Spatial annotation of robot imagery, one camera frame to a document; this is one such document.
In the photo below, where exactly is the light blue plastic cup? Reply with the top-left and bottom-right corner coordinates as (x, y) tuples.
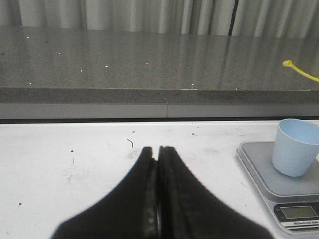
(272, 119), (319, 177)

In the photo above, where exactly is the grey stone counter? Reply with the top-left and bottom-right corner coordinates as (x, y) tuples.
(0, 26), (319, 120)

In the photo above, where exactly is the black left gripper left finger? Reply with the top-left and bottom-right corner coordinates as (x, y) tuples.
(52, 147), (158, 239)

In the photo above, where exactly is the yellow squeeze bottle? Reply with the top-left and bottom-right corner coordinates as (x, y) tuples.
(282, 60), (319, 82)

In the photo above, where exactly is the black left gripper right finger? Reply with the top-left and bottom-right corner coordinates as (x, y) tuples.
(158, 146), (273, 239)

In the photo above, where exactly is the silver digital kitchen scale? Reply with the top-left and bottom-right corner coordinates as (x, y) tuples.
(237, 141), (319, 239)

